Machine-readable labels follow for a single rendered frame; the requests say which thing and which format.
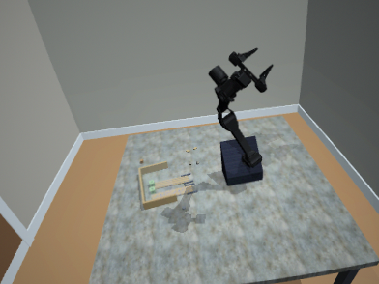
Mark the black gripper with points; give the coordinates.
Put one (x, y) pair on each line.
(237, 59)

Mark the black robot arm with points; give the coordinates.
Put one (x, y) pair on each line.
(226, 93)

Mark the tan strip with blue lines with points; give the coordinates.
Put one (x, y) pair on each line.
(180, 180)

